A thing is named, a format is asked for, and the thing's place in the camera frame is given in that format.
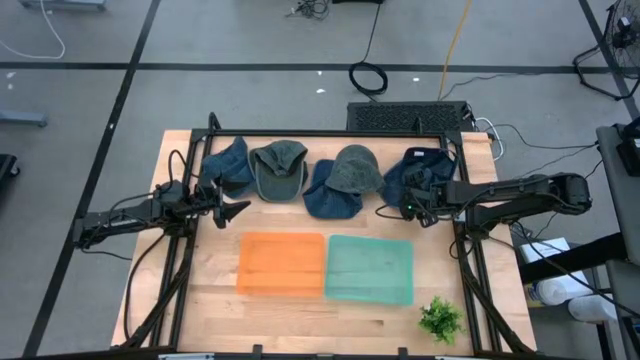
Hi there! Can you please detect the black floor fan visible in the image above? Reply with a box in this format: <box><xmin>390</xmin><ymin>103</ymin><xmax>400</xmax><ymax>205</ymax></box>
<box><xmin>572</xmin><ymin>0</ymin><xmax>640</xmax><ymax>102</ymax></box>

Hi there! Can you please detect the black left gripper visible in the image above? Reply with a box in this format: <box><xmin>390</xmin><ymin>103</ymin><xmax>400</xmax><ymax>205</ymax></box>
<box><xmin>192</xmin><ymin>184</ymin><xmax>252</xmax><ymax>230</ymax></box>

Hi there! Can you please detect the black device on side desk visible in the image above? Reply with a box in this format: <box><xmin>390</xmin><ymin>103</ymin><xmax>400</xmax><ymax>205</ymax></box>
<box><xmin>615</xmin><ymin>116</ymin><xmax>640</xmax><ymax>178</ymax></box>

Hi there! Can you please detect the grey side desk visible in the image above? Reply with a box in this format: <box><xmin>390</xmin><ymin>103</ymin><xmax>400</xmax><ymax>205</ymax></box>
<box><xmin>595</xmin><ymin>123</ymin><xmax>640</xmax><ymax>321</ymax></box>

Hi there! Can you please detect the black shelf bar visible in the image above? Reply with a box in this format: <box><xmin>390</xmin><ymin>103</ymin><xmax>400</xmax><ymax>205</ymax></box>
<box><xmin>519</xmin><ymin>231</ymin><xmax>627</xmax><ymax>286</ymax></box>

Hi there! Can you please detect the white paper towel roll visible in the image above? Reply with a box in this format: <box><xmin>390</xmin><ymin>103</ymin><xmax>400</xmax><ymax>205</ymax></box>
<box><xmin>567</xmin><ymin>294</ymin><xmax>619</xmax><ymax>323</ymax></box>
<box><xmin>536</xmin><ymin>271</ymin><xmax>594</xmax><ymax>307</ymax></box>

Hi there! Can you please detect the grey desk foot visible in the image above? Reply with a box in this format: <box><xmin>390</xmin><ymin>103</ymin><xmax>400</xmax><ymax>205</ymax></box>
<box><xmin>18</xmin><ymin>0</ymin><xmax>108</xmax><ymax>12</ymax></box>
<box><xmin>0</xmin><ymin>109</ymin><xmax>50</xmax><ymax>128</ymax></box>

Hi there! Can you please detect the grey-green bucket hat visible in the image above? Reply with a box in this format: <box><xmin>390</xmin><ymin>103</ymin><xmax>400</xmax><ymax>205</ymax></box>
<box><xmin>324</xmin><ymin>144</ymin><xmax>386</xmax><ymax>196</ymax></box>

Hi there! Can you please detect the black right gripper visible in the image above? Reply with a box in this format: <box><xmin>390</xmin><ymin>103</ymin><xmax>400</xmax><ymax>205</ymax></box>
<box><xmin>398</xmin><ymin>167</ymin><xmax>449</xmax><ymax>228</ymax></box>

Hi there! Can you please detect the black aluminium table frame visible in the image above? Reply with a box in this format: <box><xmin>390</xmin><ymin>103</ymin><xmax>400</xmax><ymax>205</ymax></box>
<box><xmin>118</xmin><ymin>111</ymin><xmax>537</xmax><ymax>357</ymax></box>

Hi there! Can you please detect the white cable at computer case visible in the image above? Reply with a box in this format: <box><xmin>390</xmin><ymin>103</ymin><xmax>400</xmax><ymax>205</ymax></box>
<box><xmin>473</xmin><ymin>116</ymin><xmax>507</xmax><ymax>162</ymax></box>

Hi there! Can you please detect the white floor cable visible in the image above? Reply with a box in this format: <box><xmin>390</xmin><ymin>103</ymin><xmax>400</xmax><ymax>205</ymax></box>
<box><xmin>0</xmin><ymin>0</ymin><xmax>67</xmax><ymax>61</ymax></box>

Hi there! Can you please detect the white box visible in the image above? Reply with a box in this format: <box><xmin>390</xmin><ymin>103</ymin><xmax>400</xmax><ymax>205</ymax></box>
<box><xmin>519</xmin><ymin>236</ymin><xmax>572</xmax><ymax>264</ymax></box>

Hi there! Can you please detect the black perforated computer case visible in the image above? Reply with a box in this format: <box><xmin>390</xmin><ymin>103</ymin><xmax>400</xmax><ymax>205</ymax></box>
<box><xmin>345</xmin><ymin>100</ymin><xmax>476</xmax><ymax>135</ymax></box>

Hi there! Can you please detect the teal cutting mat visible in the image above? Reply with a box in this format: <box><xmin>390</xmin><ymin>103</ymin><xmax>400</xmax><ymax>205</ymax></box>
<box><xmin>323</xmin><ymin>234</ymin><xmax>416</xmax><ymax>307</ymax></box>

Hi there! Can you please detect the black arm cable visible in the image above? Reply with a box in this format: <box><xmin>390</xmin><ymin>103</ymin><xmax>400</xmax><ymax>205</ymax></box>
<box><xmin>122</xmin><ymin>231</ymin><xmax>167</xmax><ymax>342</ymax></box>

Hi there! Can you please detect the small green artificial plant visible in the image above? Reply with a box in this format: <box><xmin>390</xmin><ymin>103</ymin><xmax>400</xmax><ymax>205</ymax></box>
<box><xmin>417</xmin><ymin>295</ymin><xmax>466</xmax><ymax>347</ymax></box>

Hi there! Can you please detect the thin black power cable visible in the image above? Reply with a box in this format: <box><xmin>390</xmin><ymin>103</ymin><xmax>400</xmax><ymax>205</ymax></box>
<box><xmin>481</xmin><ymin>122</ymin><xmax>600</xmax><ymax>152</ymax></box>

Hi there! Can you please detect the coiled black floor cable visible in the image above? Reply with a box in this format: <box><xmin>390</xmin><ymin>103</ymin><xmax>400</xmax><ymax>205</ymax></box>
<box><xmin>347</xmin><ymin>2</ymin><xmax>390</xmax><ymax>97</ymax></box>

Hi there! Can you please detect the navy blue cap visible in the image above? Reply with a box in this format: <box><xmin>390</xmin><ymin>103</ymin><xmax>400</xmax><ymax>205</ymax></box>
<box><xmin>381</xmin><ymin>146</ymin><xmax>458</xmax><ymax>209</ymax></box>

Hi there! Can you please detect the blue denim bucket hat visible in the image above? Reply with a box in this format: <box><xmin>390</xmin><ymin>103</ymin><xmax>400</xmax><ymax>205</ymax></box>
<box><xmin>301</xmin><ymin>158</ymin><xmax>365</xmax><ymax>221</ymax></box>

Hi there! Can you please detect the yellow floor cable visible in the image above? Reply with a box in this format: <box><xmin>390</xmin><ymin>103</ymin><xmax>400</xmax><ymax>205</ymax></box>
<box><xmin>437</xmin><ymin>0</ymin><xmax>474</xmax><ymax>102</ymax></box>

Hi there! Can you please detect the black chair base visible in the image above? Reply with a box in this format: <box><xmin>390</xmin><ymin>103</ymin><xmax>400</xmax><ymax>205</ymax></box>
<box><xmin>0</xmin><ymin>153</ymin><xmax>22</xmax><ymax>192</ymax></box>

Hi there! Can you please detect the grey-green cap with pale trim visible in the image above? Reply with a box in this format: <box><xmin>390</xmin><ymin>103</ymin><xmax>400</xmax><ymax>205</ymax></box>
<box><xmin>248</xmin><ymin>139</ymin><xmax>310</xmax><ymax>204</ymax></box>

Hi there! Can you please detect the black cable bundle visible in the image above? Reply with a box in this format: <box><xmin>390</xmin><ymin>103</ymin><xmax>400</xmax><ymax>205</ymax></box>
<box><xmin>285</xmin><ymin>0</ymin><xmax>332</xmax><ymax>21</ymax></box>

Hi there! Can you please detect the blue denim cap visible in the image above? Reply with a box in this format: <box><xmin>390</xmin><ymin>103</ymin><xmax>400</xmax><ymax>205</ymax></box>
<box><xmin>199</xmin><ymin>135</ymin><xmax>257</xmax><ymax>200</ymax></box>

